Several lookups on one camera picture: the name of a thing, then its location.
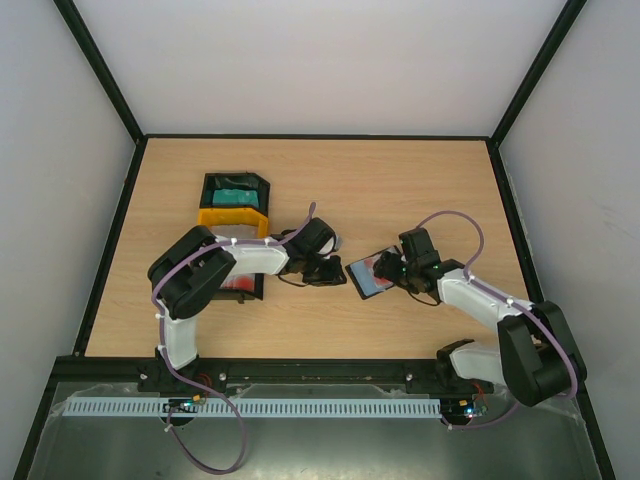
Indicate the black cage frame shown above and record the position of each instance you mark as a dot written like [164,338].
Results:
[82,35]

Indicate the black card holder wallet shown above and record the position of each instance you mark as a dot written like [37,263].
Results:
[361,273]

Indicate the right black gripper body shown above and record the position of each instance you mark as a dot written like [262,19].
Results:
[392,266]

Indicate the teal cards stack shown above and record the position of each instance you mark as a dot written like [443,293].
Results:
[235,197]

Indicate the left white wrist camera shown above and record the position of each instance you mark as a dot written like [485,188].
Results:
[332,246]

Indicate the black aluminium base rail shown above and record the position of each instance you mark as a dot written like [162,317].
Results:
[426,376]

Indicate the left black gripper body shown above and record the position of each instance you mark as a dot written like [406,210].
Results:
[315,273]

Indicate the black bin with red cards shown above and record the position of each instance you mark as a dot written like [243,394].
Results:
[241,296]

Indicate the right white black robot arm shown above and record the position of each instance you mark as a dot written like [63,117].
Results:
[537,356]

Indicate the black bin with teal cards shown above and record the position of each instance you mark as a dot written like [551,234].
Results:
[235,180]

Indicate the red white cards stack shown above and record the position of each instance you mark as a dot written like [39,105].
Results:
[245,282]

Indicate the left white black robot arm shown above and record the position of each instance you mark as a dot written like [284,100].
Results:
[185,279]

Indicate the red white credit card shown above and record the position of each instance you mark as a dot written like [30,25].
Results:
[369,279]

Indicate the light blue slotted cable duct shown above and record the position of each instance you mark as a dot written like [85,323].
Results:
[255,408]

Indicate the yellow bin with white cards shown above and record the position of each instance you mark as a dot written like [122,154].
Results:
[234,215]

